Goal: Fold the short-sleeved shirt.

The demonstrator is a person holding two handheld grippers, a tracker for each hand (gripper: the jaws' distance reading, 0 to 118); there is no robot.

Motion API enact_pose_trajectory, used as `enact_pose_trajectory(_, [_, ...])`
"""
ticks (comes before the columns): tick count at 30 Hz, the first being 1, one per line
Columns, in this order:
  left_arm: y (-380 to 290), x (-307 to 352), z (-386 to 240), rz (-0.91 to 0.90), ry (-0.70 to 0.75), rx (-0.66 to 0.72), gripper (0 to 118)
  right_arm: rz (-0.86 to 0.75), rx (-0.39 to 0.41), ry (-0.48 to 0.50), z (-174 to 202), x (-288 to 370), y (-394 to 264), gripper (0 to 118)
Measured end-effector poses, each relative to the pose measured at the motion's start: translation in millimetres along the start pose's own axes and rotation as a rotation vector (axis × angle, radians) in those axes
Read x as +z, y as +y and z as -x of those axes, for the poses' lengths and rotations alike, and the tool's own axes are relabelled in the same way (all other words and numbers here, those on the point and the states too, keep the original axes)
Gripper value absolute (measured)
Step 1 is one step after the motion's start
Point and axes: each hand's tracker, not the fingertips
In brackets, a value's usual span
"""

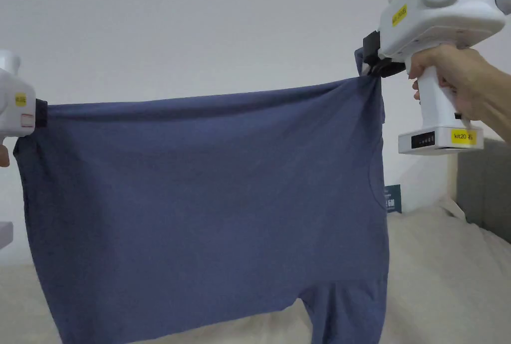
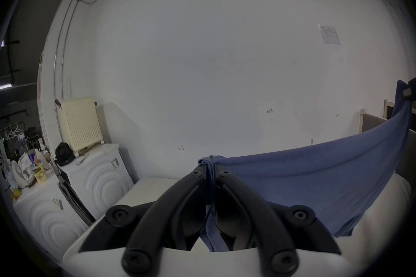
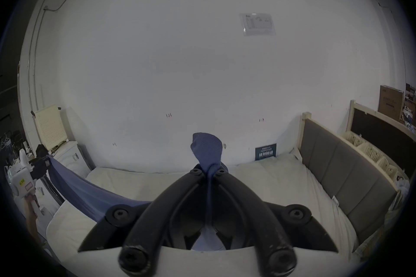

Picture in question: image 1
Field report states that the dark printed card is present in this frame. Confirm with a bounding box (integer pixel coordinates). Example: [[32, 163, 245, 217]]
[[382, 182, 405, 214]]

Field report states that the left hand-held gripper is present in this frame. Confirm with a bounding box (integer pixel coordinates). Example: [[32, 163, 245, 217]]
[[0, 50, 49, 250]]

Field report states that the dark blue shirt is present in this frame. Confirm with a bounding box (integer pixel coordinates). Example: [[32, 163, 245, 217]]
[[12, 48, 391, 344]]

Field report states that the bed with beige sheet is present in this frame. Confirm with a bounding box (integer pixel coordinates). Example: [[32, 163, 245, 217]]
[[0, 203, 511, 344]]

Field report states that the grey padded headboard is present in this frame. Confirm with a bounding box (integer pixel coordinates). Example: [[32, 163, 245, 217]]
[[456, 138, 511, 246]]

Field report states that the person's right hand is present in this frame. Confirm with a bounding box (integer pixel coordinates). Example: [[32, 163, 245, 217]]
[[407, 46, 493, 122]]

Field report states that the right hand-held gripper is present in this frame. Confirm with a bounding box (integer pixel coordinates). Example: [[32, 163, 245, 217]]
[[362, 0, 511, 156]]

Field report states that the person's right forearm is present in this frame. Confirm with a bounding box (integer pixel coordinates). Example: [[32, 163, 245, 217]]
[[471, 56, 511, 142]]

